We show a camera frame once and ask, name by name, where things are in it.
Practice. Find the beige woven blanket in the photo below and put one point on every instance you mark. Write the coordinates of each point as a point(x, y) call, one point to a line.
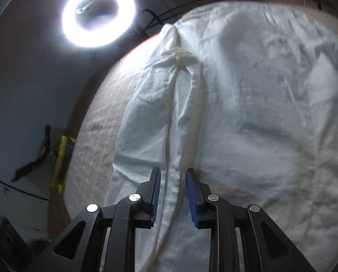
point(101, 124)

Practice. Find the dark stand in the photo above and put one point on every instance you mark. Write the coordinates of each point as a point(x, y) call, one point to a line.
point(30, 167)

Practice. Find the white garment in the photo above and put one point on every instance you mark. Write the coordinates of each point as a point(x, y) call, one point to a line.
point(242, 104)

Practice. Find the yellow bag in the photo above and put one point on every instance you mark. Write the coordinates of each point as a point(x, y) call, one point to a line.
point(61, 161)

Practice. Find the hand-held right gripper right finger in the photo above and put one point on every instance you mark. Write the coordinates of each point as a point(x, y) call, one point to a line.
point(190, 192)

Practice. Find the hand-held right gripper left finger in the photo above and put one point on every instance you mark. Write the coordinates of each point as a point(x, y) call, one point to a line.
point(156, 187)

